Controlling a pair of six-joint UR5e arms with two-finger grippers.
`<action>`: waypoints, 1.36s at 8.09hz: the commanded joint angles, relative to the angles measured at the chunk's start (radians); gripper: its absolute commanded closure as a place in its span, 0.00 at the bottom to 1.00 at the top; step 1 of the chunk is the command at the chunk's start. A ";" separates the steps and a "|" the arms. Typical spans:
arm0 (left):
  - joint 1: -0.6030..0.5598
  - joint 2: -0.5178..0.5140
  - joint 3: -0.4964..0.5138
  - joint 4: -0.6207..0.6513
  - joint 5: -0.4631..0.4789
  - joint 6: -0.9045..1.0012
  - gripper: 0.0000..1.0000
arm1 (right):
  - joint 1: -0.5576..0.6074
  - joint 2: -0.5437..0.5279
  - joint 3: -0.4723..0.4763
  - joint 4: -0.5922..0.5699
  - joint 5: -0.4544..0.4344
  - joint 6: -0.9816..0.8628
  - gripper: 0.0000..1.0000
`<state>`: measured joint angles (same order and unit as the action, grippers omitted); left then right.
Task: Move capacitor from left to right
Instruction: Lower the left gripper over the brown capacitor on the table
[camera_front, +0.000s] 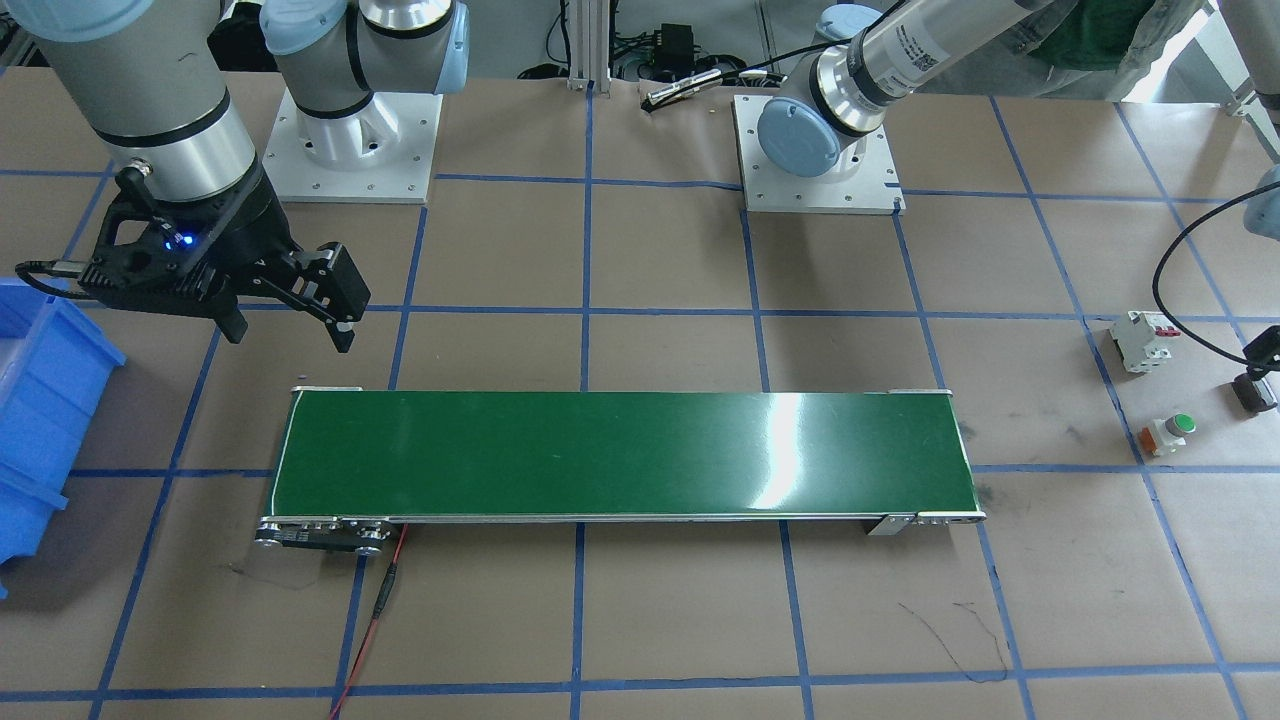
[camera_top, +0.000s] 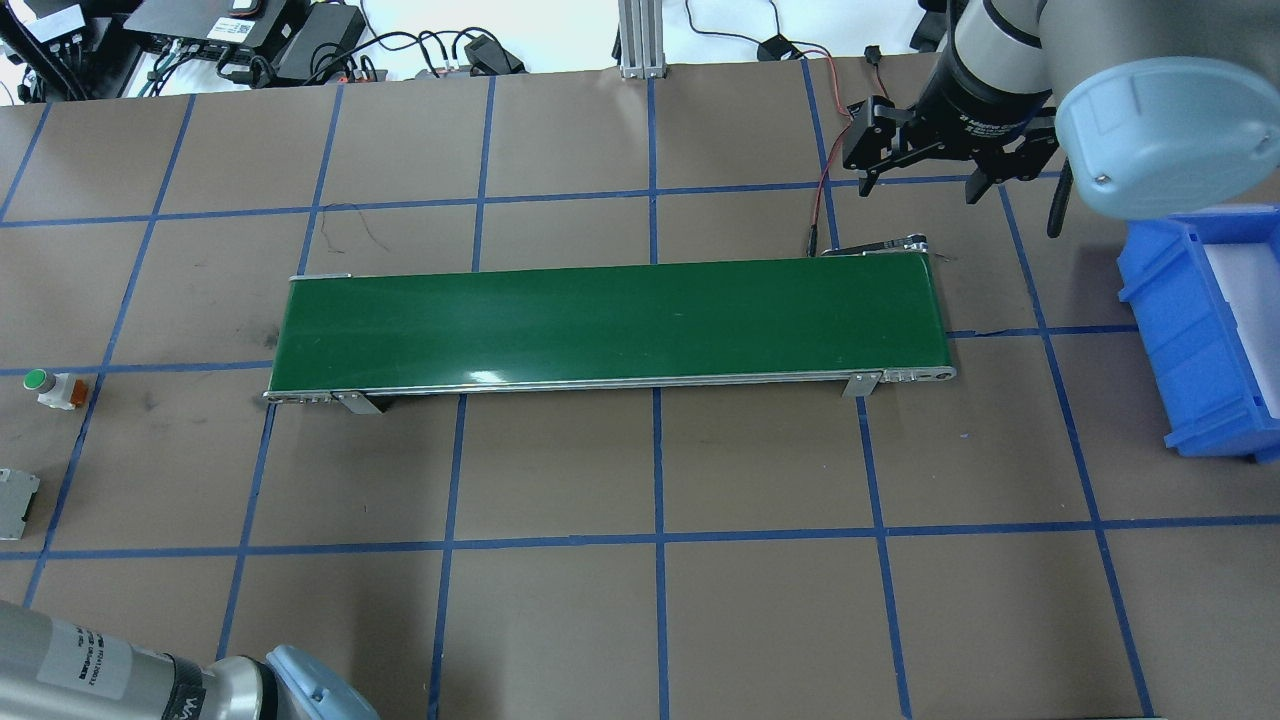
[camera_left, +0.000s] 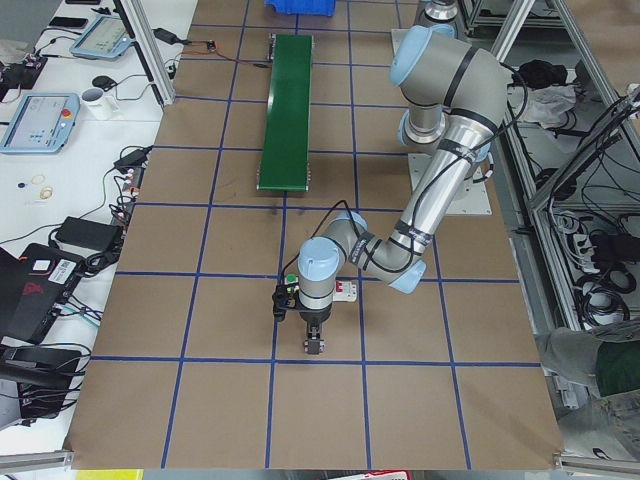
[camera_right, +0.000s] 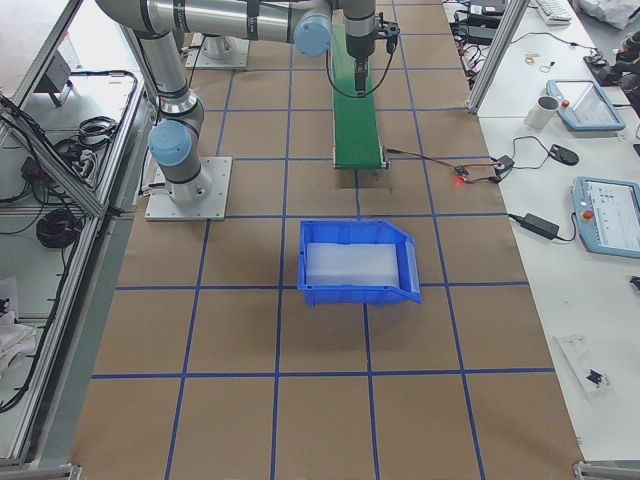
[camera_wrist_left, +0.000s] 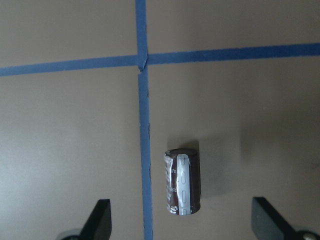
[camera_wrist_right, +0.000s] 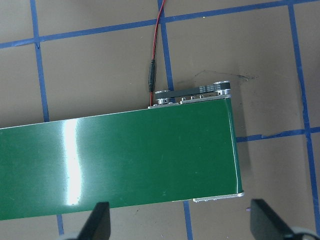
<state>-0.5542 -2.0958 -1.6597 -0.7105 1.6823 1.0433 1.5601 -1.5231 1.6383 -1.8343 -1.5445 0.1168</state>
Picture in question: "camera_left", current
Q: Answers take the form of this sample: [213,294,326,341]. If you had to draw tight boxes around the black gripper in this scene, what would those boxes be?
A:
[298,306,331,355]

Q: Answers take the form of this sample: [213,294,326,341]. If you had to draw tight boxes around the small black capacitor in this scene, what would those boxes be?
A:
[307,341,321,355]

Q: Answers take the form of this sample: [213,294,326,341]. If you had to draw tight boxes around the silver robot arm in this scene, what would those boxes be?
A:
[293,25,509,355]

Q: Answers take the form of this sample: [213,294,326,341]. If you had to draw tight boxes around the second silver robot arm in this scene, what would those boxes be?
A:
[422,0,458,23]

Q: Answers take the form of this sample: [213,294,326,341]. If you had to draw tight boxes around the white red circuit breaker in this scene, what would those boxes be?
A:
[332,280,358,303]

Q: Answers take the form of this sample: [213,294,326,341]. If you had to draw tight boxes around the green conveyor belt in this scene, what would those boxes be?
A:
[257,34,314,192]

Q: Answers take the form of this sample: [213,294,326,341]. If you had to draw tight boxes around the black power strip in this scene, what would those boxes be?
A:
[109,165,146,229]

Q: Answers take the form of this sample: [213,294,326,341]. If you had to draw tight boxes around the black power adapter brick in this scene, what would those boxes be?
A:
[55,217,122,252]

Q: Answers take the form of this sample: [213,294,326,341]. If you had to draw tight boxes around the small black power adapter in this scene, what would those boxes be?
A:
[114,147,152,173]

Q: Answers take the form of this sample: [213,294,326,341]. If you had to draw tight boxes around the black monitor stand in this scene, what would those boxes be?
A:
[1,343,91,429]

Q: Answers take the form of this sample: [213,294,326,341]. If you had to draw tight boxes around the person in grey jacket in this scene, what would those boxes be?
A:
[534,318,639,461]

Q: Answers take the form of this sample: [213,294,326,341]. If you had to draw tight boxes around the black laptop with red logo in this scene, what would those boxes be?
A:
[1,243,84,344]

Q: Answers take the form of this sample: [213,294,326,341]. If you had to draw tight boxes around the white mug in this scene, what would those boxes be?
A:
[80,87,120,120]

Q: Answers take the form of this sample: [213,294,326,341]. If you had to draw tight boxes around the black computer mouse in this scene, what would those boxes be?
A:
[92,75,118,92]

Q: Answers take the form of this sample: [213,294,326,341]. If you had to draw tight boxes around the blue plastic bin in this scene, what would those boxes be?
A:
[264,0,336,17]

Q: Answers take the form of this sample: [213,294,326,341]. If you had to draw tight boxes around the black and white cloth pile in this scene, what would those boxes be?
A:
[512,59,577,129]

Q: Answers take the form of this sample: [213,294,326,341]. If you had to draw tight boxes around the near blue teach pendant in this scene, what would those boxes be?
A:
[1,93,80,154]

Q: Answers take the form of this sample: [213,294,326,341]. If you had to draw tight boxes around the blue teach pendant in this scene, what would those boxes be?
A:
[1,93,80,154]
[69,14,133,60]

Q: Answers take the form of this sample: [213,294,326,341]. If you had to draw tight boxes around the far blue teach pendant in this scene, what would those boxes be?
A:
[69,14,133,60]

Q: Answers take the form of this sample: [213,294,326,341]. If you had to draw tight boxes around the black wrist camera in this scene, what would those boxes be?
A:
[272,283,298,322]

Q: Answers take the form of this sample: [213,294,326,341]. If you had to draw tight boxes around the green push button switch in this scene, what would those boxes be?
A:
[284,274,299,293]

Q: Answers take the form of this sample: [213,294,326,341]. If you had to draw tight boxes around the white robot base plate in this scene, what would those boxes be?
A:
[407,153,494,216]

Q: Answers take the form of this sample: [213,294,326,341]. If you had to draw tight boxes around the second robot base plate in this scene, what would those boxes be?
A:
[391,29,422,68]

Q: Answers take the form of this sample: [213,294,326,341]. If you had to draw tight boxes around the aluminium frame post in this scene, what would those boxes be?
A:
[113,0,175,108]

